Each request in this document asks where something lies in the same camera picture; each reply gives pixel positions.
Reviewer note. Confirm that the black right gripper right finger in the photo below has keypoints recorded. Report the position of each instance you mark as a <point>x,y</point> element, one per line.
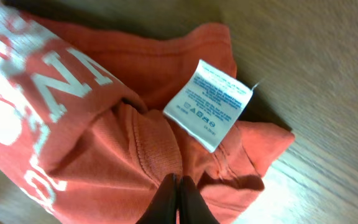
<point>192,207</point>

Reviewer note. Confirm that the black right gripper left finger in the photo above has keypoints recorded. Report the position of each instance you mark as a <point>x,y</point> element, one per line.
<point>163,207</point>

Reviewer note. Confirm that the orange t-shirt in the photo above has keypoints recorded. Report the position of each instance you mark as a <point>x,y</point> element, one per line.
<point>91,121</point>

